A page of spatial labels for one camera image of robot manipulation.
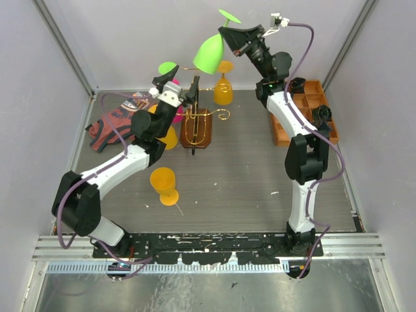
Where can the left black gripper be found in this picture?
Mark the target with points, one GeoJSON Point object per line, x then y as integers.
{"type": "Point", "coordinates": [160, 81]}

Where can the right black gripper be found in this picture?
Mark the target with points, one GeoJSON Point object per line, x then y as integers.
{"type": "Point", "coordinates": [237, 39]}

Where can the green wine glass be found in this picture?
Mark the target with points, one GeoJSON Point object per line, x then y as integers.
{"type": "Point", "coordinates": [210, 54]}
{"type": "Point", "coordinates": [166, 67]}

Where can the pink plastic wine glass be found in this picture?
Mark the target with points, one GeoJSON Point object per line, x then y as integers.
{"type": "Point", "coordinates": [178, 117]}

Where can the orange wine glass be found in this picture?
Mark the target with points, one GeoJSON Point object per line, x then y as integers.
{"type": "Point", "coordinates": [223, 91]}
{"type": "Point", "coordinates": [163, 181]}

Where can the yellow plastic wine glass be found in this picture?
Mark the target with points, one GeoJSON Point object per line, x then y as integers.
{"type": "Point", "coordinates": [170, 139]}

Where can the orange wine glass front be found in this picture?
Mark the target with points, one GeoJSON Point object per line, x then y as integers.
{"type": "Point", "coordinates": [163, 181]}

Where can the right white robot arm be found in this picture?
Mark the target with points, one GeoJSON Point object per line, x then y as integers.
{"type": "Point", "coordinates": [307, 155]}

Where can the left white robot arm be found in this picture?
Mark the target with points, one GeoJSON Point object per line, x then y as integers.
{"type": "Point", "coordinates": [77, 202]}

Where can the black crumpled item top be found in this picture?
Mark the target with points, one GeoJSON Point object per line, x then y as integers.
{"type": "Point", "coordinates": [297, 85]}

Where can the black crumpled item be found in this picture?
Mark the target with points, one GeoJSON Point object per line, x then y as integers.
{"type": "Point", "coordinates": [325, 126]}
{"type": "Point", "coordinates": [297, 85]}
{"type": "Point", "coordinates": [322, 113]}

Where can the red printed cloth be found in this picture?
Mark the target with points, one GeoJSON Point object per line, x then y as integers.
{"type": "Point", "coordinates": [102, 133]}

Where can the orange compartment tray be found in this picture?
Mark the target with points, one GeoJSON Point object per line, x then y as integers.
{"type": "Point", "coordinates": [315, 97]}

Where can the black crumpled item right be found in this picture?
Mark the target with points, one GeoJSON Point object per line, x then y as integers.
{"type": "Point", "coordinates": [322, 113]}

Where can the black crumpled item bottom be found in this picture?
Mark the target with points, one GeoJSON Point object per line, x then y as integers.
{"type": "Point", "coordinates": [325, 126]}

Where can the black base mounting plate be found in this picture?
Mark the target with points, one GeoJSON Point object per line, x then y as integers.
{"type": "Point", "coordinates": [291, 243]}

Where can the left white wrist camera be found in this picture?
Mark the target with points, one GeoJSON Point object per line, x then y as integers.
{"type": "Point", "coordinates": [170, 94]}

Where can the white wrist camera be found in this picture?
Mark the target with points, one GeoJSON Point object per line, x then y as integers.
{"type": "Point", "coordinates": [170, 94]}
{"type": "Point", "coordinates": [277, 21]}

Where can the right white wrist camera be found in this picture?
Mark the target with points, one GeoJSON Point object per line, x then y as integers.
{"type": "Point", "coordinates": [277, 21]}

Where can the gold wire wine glass rack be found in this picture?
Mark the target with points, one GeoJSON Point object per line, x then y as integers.
{"type": "Point", "coordinates": [197, 124]}

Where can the slotted grey cable duct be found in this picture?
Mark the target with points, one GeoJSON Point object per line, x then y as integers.
{"type": "Point", "coordinates": [108, 267]}

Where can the aluminium frame rail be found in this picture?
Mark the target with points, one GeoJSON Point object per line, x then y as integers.
{"type": "Point", "coordinates": [336, 245]}

